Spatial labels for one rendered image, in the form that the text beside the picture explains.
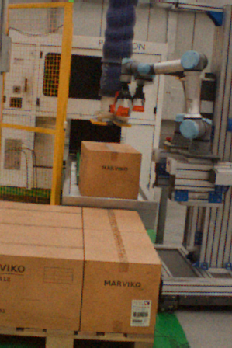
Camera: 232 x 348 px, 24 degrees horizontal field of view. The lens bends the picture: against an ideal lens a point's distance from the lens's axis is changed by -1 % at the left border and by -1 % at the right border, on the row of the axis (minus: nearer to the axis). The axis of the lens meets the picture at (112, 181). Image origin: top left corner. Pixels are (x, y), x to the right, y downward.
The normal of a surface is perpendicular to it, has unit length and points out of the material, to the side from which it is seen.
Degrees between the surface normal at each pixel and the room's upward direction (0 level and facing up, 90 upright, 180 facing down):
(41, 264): 90
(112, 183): 90
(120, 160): 90
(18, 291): 90
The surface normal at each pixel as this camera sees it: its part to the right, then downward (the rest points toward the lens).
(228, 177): 0.12, 0.18
